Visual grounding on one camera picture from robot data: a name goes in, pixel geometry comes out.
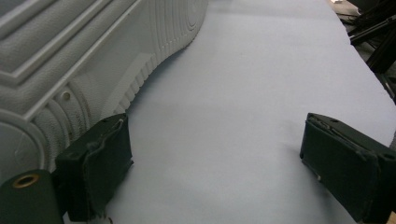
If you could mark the light blue table mat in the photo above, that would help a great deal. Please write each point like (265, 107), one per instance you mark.
(233, 93)

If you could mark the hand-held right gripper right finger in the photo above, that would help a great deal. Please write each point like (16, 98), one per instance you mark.
(342, 165)

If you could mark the black metal stand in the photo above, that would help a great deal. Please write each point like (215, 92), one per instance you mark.
(376, 34)

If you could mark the white sneaker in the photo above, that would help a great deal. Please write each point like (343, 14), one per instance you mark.
(77, 46)

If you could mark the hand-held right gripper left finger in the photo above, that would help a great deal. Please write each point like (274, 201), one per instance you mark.
(93, 168)

